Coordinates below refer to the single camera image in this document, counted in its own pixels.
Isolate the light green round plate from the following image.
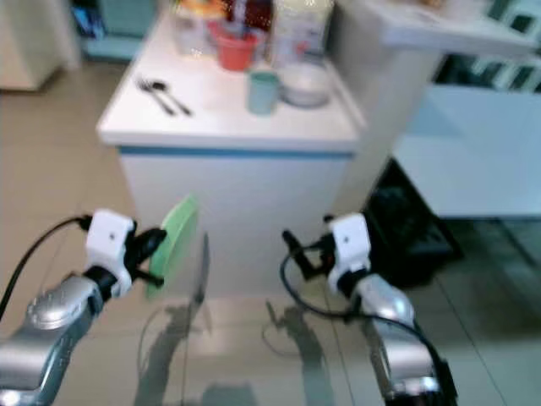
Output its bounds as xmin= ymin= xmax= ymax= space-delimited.
xmin=143 ymin=194 xmax=200 ymax=299

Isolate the white counter cabinet with drawers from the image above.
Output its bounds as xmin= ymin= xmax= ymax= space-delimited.
xmin=94 ymin=12 xmax=369 ymax=299

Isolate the white bowl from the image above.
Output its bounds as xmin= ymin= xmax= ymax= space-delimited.
xmin=280 ymin=60 xmax=333 ymax=109

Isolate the pale green mug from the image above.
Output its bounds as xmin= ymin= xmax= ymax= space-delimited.
xmin=247 ymin=69 xmax=282 ymax=118

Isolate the metal spoon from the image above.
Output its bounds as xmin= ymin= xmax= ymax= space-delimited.
xmin=150 ymin=80 xmax=194 ymax=118

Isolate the white food package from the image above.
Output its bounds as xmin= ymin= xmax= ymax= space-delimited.
xmin=270 ymin=0 xmax=336 ymax=69

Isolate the blue low shelf unit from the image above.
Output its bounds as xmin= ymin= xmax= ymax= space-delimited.
xmin=72 ymin=0 xmax=162 ymax=63

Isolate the colourful food package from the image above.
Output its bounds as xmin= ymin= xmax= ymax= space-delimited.
xmin=172 ymin=0 xmax=221 ymax=57

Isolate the dark bottle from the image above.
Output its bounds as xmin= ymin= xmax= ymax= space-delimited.
xmin=223 ymin=0 xmax=276 ymax=36

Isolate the white ledge shelf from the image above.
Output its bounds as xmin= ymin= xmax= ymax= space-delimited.
xmin=380 ymin=0 xmax=541 ymax=59

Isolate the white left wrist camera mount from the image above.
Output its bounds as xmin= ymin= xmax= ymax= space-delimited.
xmin=85 ymin=209 xmax=137 ymax=277

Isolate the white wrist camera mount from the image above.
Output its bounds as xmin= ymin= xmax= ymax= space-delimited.
xmin=85 ymin=209 xmax=137 ymax=277
xmin=329 ymin=212 xmax=374 ymax=294

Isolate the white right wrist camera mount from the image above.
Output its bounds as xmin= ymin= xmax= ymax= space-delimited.
xmin=329 ymin=212 xmax=374 ymax=294

